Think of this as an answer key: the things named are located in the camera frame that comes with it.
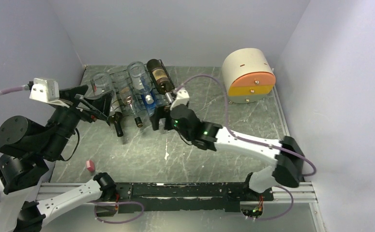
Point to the black wire wine rack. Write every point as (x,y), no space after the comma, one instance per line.
(162,98)

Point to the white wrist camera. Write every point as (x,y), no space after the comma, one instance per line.
(182,98)
(46,91)

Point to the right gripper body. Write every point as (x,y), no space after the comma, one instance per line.
(163,111)

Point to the clear bottle silver cap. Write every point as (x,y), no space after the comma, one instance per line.
(137,73)

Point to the olive green wine bottle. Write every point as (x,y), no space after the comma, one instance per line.
(161,79)

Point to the dark green wine bottle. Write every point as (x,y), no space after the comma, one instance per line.
(115,116)

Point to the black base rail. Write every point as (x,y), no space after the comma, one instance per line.
(226,196)

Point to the cream round bread box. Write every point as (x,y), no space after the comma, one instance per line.
(247,76)

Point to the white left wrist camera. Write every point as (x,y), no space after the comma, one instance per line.
(46,91)

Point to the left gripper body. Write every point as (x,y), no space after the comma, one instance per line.
(82,113)

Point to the tall clear bottle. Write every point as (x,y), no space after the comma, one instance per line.
(102,85)

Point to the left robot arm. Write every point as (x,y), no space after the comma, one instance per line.
(26,146)

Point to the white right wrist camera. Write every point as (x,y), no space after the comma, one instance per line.
(182,98)

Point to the pink eraser block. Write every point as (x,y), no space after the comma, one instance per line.
(90,166)

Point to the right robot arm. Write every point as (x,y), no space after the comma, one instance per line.
(283,157)

